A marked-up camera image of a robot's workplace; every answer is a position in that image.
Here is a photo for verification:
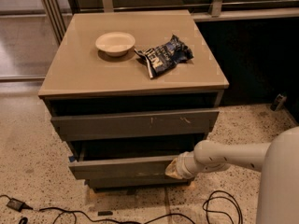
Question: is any grey drawer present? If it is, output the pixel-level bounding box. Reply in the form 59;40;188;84
51;108;219;141
69;134;201;179

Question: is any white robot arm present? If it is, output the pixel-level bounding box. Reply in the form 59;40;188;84
165;127;299;224

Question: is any grey drawer cabinet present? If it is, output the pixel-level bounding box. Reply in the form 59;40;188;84
38;10;229;189

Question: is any grey top drawer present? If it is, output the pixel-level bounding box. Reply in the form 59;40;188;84
51;108;219;141

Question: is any blue tape piece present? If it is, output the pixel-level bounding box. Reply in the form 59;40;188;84
68;156;77;163

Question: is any blue crumpled chip bag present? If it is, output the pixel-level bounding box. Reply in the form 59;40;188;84
135;35;193;79

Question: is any white bowl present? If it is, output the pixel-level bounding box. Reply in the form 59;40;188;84
95;32;135;57

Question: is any black power adapter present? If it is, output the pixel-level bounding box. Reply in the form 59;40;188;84
7;198;32;212

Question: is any black floor cable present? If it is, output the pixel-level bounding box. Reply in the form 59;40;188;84
0;189;244;224

